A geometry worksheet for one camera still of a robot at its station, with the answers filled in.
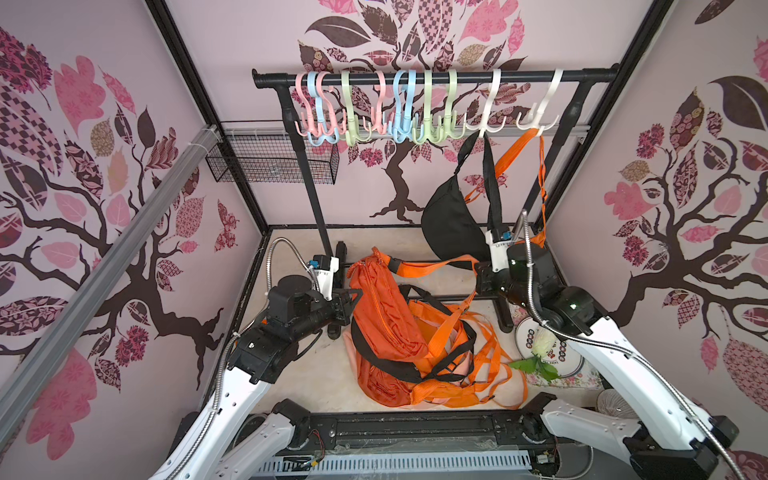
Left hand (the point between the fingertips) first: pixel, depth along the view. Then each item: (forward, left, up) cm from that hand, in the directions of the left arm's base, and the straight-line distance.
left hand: (361, 299), depth 67 cm
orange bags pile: (-10, -34, -26) cm, 44 cm away
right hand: (+8, -28, +3) cm, 29 cm away
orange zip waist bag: (-6, -6, -4) cm, 9 cm away
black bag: (-7, -26, -25) cm, 37 cm away
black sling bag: (+22, -25, +6) cm, 34 cm away
